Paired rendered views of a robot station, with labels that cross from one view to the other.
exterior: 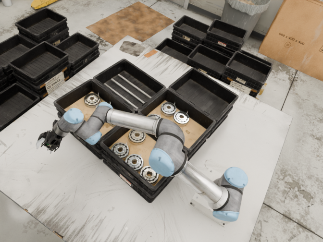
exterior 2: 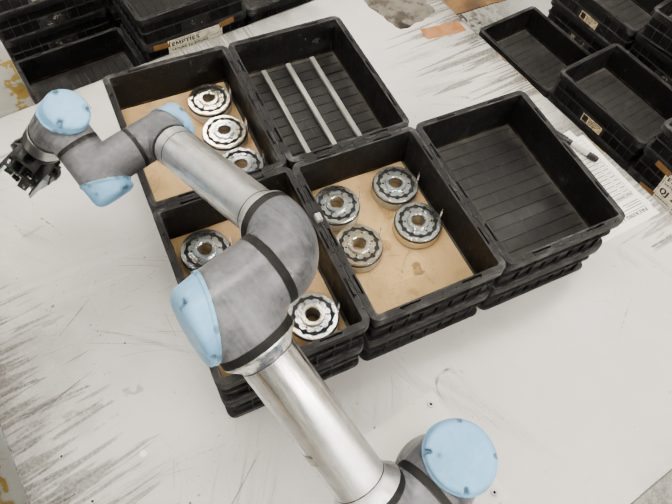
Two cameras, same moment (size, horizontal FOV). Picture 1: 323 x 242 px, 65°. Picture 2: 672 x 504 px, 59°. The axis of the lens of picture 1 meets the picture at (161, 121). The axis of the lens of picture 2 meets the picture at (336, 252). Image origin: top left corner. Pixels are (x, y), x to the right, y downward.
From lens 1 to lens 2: 0.50 m
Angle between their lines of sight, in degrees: 18
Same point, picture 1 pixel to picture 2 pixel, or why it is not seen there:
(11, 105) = (94, 75)
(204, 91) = (532, 172)
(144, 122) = (229, 188)
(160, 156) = (188, 297)
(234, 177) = (448, 456)
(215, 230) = not seen: outside the picture
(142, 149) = not seen: hidden behind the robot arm
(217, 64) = (651, 117)
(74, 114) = (57, 106)
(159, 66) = (450, 69)
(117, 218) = (135, 419)
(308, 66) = not seen: outside the picture
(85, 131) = (81, 164)
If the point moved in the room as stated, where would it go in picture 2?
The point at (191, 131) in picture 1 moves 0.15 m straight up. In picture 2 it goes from (427, 271) to (442, 234)
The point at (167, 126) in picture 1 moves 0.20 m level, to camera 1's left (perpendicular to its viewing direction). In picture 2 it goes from (272, 219) to (164, 150)
